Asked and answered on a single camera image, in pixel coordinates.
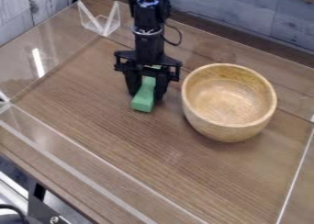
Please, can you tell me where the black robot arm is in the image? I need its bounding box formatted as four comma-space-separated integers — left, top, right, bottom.
113, 0, 182, 101

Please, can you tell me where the wooden bowl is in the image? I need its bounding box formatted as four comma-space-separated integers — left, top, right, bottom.
181, 63, 276, 142

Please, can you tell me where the green rectangular stick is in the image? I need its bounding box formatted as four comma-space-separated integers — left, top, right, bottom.
130, 75, 156, 113

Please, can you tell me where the clear acrylic corner bracket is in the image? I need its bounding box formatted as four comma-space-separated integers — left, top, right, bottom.
77, 1, 120, 37

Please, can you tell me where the clear acrylic front wall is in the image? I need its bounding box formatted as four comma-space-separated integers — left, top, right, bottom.
0, 103, 208, 224

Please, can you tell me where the black cable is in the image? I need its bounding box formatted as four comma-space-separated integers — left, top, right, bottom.
0, 204, 29, 224

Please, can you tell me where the black table leg bracket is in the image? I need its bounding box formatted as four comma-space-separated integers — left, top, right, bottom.
26, 182, 70, 224

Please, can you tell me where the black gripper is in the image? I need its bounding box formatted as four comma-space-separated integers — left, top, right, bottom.
113, 50, 182, 101

